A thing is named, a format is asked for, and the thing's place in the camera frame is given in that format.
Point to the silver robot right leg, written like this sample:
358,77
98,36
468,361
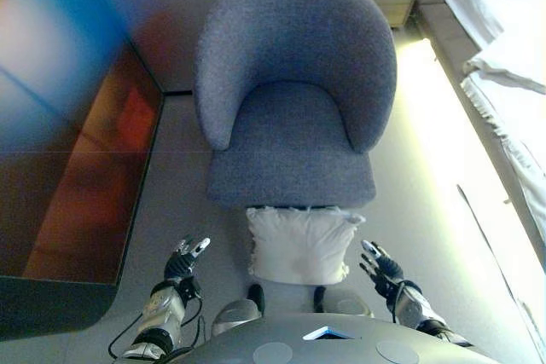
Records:
345,306

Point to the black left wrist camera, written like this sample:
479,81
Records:
191,288

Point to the grey fabric armchair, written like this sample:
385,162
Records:
294,134

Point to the beige upholstered bed frame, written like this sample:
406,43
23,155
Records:
443,36

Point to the white fringed cushion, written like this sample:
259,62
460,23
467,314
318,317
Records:
303,244

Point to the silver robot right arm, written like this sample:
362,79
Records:
414,308

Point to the glossy brown wooden table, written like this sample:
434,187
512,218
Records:
64,146

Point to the silver robot left leg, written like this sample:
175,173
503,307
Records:
236,313

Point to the grey robot torso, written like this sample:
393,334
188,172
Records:
273,338

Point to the white fringed blanket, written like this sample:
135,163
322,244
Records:
520,125

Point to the silver robot leg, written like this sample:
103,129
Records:
345,306
236,313

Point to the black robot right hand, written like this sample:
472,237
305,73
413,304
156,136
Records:
386,272

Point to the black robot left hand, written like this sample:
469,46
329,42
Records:
181,264

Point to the white bed sheet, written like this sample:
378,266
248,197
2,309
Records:
503,10

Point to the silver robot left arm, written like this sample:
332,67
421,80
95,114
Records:
164,308

